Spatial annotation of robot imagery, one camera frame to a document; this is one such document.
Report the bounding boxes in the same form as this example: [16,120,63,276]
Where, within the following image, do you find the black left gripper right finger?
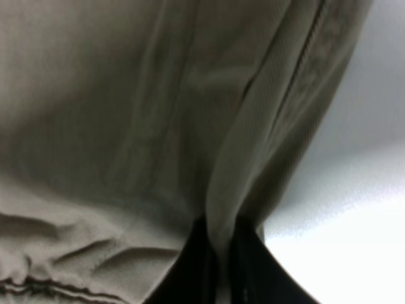
[229,218,317,304]

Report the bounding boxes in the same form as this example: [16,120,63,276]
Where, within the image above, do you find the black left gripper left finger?
[148,217,218,304]

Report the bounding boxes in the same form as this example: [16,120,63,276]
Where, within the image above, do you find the khaki shorts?
[1,1,371,303]

